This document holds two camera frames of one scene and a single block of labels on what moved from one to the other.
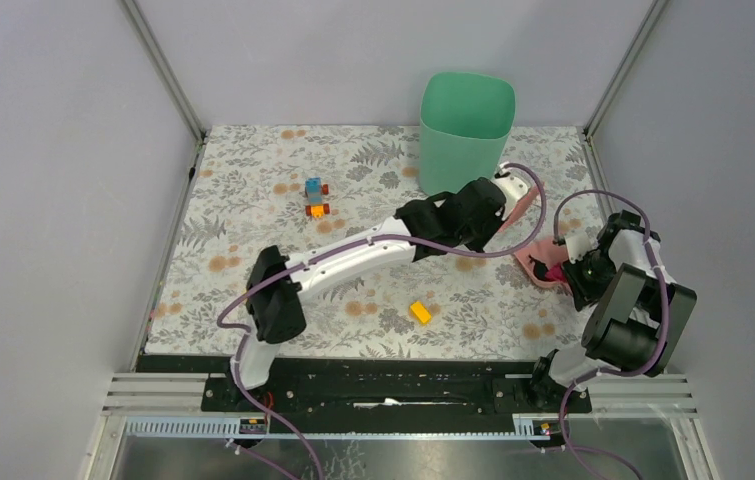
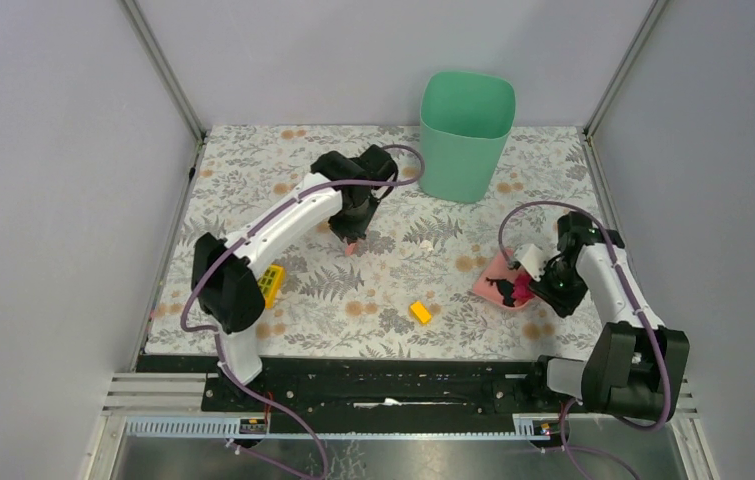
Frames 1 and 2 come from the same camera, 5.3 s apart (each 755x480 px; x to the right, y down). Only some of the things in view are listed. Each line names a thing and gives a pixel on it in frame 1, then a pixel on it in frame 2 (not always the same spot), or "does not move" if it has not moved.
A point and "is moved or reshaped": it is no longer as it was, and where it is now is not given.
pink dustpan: x=548 y=252 is moved or reshaped
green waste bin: x=465 y=122 does not move
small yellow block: x=421 y=312 does not move
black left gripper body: x=474 y=238 to x=354 y=222
